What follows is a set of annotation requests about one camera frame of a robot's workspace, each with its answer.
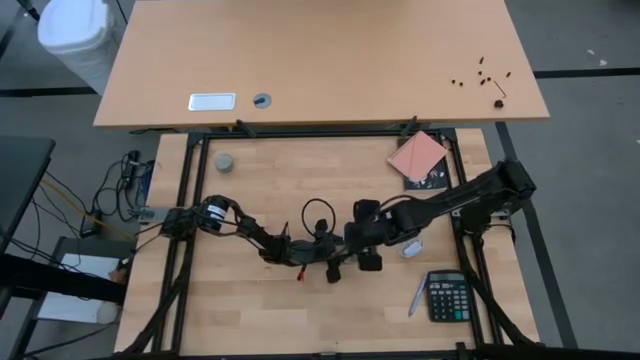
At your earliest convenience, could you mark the silver rectangular desk plate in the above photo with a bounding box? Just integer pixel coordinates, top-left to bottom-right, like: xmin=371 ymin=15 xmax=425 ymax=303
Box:
xmin=187 ymin=92 xmax=237 ymax=112

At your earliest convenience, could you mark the white power cord with switch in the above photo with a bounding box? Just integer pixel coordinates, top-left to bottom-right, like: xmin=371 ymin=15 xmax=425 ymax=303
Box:
xmin=398 ymin=238 xmax=426 ymax=260

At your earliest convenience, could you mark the black aluminium frame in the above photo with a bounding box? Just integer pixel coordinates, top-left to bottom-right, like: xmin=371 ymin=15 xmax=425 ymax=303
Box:
xmin=119 ymin=127 xmax=640 ymax=360

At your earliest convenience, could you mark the black power strip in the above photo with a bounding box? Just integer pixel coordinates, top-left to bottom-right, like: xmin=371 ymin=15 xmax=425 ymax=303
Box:
xmin=122 ymin=149 xmax=142 ymax=190

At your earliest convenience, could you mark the black side table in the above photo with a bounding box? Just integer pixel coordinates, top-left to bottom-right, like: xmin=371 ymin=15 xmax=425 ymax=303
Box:
xmin=0 ymin=135 xmax=56 ymax=254

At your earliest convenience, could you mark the black sleeved cable bundle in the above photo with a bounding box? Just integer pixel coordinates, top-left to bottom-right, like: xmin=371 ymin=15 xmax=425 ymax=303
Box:
xmin=457 ymin=234 xmax=541 ymax=347
xmin=119 ymin=238 xmax=194 ymax=357

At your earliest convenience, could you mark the black booklet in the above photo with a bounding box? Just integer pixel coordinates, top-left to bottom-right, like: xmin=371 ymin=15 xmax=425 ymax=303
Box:
xmin=403 ymin=149 xmax=450 ymax=192

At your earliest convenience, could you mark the white paper sheet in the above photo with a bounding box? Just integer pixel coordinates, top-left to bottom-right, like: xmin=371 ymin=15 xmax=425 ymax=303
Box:
xmin=37 ymin=252 xmax=121 ymax=324

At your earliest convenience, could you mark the black calculator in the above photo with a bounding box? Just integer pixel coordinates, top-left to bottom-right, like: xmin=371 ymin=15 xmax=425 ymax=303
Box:
xmin=425 ymin=269 xmax=474 ymax=324

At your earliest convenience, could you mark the black looped cable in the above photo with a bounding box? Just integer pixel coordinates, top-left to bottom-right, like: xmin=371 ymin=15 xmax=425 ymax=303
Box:
xmin=300 ymin=197 xmax=337 ymax=239

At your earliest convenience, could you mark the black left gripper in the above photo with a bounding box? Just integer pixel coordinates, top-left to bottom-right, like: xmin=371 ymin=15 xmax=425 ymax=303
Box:
xmin=287 ymin=218 xmax=351 ymax=285

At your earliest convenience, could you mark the white trash bin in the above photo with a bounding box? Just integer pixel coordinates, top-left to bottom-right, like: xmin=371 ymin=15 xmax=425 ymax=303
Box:
xmin=37 ymin=0 xmax=121 ymax=96

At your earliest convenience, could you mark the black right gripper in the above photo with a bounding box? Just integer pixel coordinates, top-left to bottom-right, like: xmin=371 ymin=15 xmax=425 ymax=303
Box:
xmin=343 ymin=198 xmax=406 ymax=273

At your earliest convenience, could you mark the lilac pen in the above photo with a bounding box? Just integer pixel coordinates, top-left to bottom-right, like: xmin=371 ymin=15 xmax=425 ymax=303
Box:
xmin=407 ymin=273 xmax=429 ymax=318

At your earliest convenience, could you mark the yellow floor cable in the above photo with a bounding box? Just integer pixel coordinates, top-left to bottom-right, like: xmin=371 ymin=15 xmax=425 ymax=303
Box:
xmin=39 ymin=177 xmax=134 ymax=242

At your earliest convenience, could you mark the light wood desk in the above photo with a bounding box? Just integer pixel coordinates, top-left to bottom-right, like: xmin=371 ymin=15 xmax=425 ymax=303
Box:
xmin=93 ymin=0 xmax=551 ymax=129

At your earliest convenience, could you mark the black metal beam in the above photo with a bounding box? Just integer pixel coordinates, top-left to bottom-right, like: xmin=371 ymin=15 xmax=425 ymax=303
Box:
xmin=0 ymin=252 xmax=126 ymax=305

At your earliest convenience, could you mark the black floor cable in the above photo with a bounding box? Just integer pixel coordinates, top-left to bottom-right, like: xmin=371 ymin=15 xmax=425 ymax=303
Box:
xmin=92 ymin=152 xmax=156 ymax=224

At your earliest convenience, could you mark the pink notebook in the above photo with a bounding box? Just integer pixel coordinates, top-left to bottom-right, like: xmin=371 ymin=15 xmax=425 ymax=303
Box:
xmin=386 ymin=130 xmax=450 ymax=184

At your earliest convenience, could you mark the black power adapter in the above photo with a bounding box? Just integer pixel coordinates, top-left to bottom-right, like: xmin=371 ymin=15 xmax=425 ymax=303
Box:
xmin=79 ymin=212 xmax=103 ymax=239

